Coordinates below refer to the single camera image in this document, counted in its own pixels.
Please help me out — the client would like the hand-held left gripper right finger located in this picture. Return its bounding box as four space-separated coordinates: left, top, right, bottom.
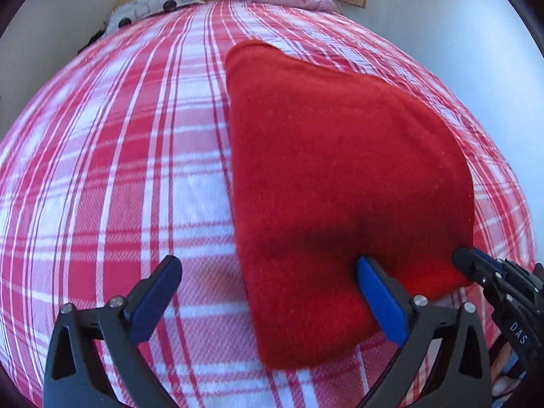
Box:
355 255 494 408

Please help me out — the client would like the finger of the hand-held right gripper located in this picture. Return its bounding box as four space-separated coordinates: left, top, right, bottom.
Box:
452 247 504 292
474 249 544 304

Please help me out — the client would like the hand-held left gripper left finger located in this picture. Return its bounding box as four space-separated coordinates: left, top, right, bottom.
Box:
42 255 183 408

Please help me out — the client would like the red knit sweater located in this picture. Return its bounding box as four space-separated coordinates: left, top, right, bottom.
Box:
224 39 476 370

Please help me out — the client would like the person's right hand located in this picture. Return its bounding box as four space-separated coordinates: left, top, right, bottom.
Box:
491 340 528 397

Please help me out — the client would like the red white plaid blanket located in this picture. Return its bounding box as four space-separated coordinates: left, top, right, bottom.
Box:
0 0 538 408

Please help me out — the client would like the white black patterned pillow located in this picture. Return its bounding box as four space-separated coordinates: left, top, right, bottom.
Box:
102 0 202 37

